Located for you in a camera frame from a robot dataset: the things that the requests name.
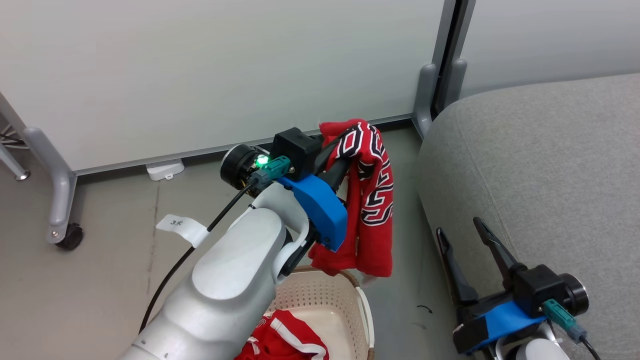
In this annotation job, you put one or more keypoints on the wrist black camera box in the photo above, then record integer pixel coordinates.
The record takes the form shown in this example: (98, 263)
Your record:
(537, 287)
(296, 150)

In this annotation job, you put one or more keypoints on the red garment with black-white print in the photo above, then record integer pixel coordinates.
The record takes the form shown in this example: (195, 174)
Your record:
(372, 240)

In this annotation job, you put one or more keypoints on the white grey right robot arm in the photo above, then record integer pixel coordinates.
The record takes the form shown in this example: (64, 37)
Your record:
(537, 351)

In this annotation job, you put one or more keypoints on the small black curved scrap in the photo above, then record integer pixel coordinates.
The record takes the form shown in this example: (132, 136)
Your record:
(426, 308)

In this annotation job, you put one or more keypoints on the red garment with white stripes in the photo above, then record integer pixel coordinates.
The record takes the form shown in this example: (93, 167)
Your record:
(280, 340)

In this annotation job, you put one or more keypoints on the small white plastic floor device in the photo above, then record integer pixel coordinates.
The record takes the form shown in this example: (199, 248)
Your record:
(165, 169)

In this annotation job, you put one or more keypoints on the right wrist black cylinder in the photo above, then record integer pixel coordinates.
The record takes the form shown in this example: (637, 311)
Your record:
(575, 295)

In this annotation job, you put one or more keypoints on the narrow white partition panel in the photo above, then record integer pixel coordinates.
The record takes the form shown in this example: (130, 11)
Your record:
(550, 40)

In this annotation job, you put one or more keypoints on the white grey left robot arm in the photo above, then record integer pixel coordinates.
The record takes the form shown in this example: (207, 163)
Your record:
(230, 280)

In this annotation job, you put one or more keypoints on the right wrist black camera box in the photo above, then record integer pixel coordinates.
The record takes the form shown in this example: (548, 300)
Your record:
(537, 287)

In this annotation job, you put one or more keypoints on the wrist black cylinder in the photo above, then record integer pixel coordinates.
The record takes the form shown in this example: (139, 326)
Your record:
(239, 165)
(575, 295)

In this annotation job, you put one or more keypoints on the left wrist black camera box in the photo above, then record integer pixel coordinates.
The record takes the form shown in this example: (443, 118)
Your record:
(296, 150)

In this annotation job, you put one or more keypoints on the large white partition panel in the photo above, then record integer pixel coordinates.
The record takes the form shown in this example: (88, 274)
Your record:
(200, 75)

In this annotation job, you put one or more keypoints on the grey fabric sofa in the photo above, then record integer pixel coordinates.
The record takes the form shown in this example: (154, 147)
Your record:
(550, 175)

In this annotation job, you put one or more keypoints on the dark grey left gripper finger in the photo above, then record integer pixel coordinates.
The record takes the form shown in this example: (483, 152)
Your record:
(327, 150)
(337, 172)

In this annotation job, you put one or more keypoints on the grey metal stand leg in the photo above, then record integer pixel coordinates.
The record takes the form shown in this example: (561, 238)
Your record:
(11, 155)

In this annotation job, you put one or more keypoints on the left wrist black cylinder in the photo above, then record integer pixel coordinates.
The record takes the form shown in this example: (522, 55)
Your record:
(239, 165)

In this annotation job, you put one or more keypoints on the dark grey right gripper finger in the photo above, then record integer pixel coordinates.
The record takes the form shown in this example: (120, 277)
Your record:
(500, 252)
(455, 270)

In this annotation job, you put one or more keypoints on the grey partition leg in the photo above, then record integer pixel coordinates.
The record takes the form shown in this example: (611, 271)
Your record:
(424, 95)
(60, 190)
(457, 80)

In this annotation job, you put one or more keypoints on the cream perforated laundry basket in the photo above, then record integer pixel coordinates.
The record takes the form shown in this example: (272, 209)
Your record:
(320, 295)

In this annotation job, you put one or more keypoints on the black caster wheel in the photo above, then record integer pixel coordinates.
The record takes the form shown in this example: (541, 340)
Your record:
(71, 237)

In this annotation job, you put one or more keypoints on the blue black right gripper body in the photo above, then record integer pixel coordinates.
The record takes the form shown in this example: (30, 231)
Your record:
(500, 320)

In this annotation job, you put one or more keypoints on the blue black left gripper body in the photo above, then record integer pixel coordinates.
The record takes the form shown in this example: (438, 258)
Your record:
(322, 210)

